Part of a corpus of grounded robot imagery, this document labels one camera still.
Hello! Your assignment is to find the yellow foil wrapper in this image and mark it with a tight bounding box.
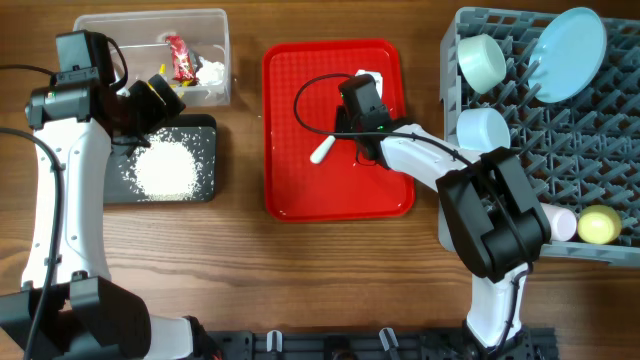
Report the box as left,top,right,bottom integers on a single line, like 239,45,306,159
158,64,197,98

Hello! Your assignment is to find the red snack wrapper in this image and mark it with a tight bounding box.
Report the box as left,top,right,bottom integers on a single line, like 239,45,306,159
165,35,196,83

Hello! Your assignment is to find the white plastic spoon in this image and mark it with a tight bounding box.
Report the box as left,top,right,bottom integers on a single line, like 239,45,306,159
309,135,336,165

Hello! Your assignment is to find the pile of white rice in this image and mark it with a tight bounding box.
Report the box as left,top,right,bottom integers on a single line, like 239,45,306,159
118,128,202,202

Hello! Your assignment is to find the white tissue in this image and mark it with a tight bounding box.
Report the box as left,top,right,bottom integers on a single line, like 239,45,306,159
196,56,226,86

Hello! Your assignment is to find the light blue bowl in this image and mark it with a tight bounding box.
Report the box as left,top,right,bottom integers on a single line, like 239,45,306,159
455,108,511,152

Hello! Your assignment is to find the mint green bowl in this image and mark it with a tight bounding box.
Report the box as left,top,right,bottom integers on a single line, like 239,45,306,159
457,34,506,94

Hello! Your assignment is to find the light blue round plate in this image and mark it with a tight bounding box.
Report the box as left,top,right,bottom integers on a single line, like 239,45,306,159
527,7,607,103

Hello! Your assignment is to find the white pink plastic cup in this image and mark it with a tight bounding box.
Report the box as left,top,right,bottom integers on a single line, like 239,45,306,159
541,203,578,241

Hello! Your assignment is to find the yellow plastic cup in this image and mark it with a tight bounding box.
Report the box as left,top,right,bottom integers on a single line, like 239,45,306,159
577,205,622,245

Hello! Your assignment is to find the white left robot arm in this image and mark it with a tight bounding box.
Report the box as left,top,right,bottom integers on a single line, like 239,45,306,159
1,73,224,359

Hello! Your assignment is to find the clear plastic waste bin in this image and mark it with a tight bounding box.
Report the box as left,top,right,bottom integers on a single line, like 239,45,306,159
74,8,231,108

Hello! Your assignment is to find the grey plastic dishwasher rack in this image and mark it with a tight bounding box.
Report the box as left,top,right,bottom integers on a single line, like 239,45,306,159
440,7,639,267

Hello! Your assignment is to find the black plastic tray bin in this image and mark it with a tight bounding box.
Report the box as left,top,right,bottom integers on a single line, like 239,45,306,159
104,114,217,205

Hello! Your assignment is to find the red plastic tray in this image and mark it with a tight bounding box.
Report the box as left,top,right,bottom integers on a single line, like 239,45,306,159
262,39,415,222

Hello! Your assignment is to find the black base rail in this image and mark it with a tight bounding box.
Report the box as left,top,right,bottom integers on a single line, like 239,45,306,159
199,327,559,360

